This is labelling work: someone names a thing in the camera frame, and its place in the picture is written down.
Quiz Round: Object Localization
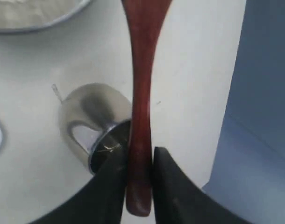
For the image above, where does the steel bowl of rice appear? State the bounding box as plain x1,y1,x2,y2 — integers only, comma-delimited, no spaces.
0,0,92,35

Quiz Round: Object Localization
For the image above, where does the steel cup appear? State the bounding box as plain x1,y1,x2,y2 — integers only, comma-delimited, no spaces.
59,83,132,175

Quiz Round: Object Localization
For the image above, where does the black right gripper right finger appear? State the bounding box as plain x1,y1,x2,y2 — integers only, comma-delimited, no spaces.
152,147,247,224

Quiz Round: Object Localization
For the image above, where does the dark red wooden spoon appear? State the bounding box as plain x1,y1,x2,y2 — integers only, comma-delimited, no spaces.
122,0,171,217

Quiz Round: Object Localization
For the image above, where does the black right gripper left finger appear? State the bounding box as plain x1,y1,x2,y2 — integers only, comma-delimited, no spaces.
33,153,127,224

